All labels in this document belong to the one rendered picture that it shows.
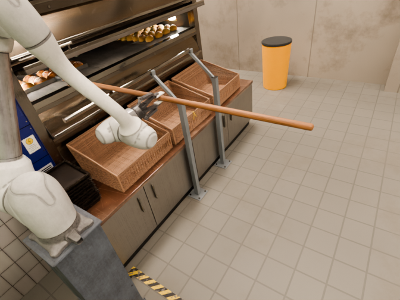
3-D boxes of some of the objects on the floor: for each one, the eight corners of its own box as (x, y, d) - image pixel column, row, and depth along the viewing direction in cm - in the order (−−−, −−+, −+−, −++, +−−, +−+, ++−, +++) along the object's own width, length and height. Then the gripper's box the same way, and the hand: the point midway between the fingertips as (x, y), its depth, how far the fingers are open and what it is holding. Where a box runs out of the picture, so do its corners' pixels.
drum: (292, 81, 411) (296, 36, 370) (283, 93, 385) (286, 45, 344) (266, 78, 432) (268, 35, 391) (256, 89, 406) (256, 44, 365)
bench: (58, 263, 206) (18, 216, 171) (215, 116, 357) (211, 75, 322) (105, 302, 177) (68, 255, 143) (253, 124, 328) (253, 80, 294)
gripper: (122, 99, 127) (155, 80, 142) (132, 127, 136) (161, 106, 151) (133, 102, 123) (165, 82, 138) (142, 130, 133) (171, 109, 148)
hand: (159, 97), depth 143 cm, fingers closed on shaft, 3 cm apart
